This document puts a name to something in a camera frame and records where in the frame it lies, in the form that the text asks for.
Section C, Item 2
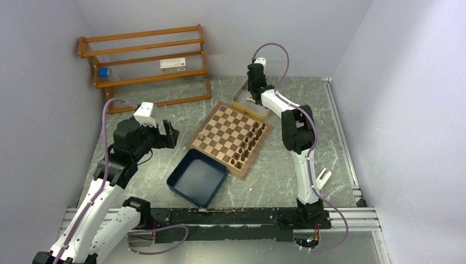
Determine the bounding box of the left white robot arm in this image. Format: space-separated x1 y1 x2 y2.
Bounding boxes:
33 117 180 263

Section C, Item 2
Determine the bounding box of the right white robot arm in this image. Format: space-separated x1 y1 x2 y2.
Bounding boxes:
247 63 324 229

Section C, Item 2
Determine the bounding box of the dark chess pieces group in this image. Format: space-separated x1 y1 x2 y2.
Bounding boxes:
230 122 267 170

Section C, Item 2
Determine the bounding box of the wooden chess board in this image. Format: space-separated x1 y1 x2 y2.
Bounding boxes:
186 102 273 178

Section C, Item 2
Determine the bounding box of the gold metal tin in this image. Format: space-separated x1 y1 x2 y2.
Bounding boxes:
232 81 271 121

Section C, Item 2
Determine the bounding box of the blue square tray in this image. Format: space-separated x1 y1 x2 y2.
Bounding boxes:
167 149 228 208

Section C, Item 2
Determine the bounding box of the wooden shelf rack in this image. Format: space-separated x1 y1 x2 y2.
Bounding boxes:
77 24 212 106

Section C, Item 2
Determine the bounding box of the white red box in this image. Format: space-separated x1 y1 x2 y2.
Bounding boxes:
160 58 186 72

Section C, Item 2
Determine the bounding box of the small white plastic part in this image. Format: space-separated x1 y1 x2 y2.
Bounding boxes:
316 168 332 190

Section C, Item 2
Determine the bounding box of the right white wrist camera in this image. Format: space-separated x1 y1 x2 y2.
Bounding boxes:
252 57 267 69

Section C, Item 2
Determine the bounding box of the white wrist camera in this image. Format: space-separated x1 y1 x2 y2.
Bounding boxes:
133 102 157 128
252 57 267 69

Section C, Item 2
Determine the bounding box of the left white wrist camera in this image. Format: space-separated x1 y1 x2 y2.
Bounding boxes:
133 102 157 128

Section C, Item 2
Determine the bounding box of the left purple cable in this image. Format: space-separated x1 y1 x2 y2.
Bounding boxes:
51 98 139 264

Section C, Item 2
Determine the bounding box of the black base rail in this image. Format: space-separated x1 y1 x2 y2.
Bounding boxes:
150 207 332 244

